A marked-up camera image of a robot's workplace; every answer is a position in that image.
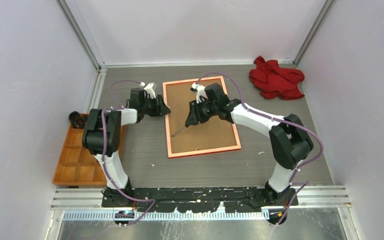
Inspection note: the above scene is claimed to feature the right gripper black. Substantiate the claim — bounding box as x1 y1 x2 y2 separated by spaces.
186 98 218 126

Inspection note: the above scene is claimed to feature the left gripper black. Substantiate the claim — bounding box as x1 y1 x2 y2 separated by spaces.
141 95 171 118

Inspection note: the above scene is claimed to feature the red picture frame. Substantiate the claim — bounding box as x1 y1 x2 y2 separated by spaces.
162 79 242 159

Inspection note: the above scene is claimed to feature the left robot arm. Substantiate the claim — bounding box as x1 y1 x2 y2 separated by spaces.
82 87 171 207

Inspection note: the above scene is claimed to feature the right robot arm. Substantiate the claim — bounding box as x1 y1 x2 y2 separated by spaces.
184 83 314 205

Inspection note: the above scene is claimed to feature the red cloth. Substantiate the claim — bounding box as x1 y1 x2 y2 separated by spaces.
248 56 305 101

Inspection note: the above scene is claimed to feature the wooden compartment tray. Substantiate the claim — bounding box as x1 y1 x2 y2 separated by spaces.
52 113 128 186

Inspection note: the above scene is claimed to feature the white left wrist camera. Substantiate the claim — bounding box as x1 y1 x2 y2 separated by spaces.
139 82 157 99

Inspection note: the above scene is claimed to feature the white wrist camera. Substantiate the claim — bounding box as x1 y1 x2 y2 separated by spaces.
190 83 208 104
139 82 157 99

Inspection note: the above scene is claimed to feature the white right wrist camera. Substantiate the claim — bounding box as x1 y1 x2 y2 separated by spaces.
190 83 208 104

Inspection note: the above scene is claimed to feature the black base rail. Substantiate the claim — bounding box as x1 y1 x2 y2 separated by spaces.
101 186 299 213

